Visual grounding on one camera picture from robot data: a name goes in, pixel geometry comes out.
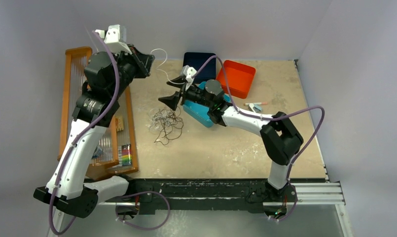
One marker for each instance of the orange square bin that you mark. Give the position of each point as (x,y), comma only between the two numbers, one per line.
(240,78)

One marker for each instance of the white blue small clip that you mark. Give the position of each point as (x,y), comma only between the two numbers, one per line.
(255,108)

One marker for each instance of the aluminium frame rail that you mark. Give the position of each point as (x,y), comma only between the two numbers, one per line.
(310,194)

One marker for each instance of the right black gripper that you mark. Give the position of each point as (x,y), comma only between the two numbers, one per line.
(172,101)

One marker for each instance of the rainbow coloured marker pack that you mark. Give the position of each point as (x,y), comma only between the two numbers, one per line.
(125,157)

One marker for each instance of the white orange-tipped marker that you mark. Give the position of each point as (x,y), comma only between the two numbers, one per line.
(256,103)

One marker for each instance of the wooden tiered shelf rack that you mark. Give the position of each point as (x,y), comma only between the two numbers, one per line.
(106,160)

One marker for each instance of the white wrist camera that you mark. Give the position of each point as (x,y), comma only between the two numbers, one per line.
(189,73)
(115,39)

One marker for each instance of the dark navy square bin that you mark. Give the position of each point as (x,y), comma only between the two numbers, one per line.
(196,60)

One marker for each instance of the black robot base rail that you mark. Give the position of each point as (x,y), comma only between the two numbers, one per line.
(243,194)

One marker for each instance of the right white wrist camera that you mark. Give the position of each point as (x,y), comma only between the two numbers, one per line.
(189,73)

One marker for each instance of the small wooden block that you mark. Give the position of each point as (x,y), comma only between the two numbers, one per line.
(119,124)

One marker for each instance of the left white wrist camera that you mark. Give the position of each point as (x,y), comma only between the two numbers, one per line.
(115,39)

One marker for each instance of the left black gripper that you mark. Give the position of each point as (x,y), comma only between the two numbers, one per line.
(142,61)

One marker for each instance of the light blue square bin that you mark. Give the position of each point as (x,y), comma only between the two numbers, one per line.
(195,113)

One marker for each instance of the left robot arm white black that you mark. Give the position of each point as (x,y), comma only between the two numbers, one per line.
(107,77)

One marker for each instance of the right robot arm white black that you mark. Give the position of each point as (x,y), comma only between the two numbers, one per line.
(281,139)

